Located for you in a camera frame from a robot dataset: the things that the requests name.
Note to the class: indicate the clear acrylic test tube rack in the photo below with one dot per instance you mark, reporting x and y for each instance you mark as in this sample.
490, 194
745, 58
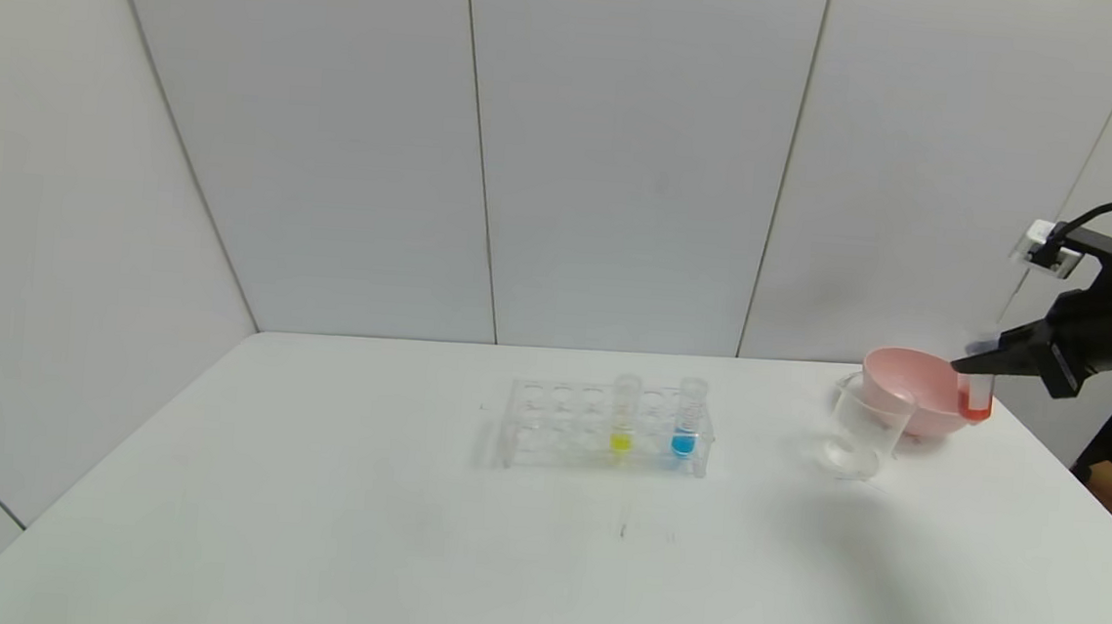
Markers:
566, 450

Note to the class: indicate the test tube with red pigment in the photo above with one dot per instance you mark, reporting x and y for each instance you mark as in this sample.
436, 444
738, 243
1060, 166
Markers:
975, 410

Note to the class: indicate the pink bowl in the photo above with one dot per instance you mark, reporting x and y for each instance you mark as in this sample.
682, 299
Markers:
913, 381

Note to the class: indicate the test tube with yellow pigment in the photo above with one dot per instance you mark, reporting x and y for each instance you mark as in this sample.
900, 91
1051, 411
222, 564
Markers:
621, 443

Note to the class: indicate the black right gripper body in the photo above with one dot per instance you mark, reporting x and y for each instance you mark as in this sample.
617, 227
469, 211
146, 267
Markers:
1061, 364

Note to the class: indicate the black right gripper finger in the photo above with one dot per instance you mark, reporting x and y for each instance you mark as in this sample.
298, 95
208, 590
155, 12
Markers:
983, 362

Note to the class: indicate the test tube with blue pigment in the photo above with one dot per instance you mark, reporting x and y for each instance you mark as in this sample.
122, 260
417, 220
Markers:
683, 445

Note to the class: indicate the clear plastic beaker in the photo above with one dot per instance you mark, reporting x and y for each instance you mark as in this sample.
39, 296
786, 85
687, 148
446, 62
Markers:
860, 441

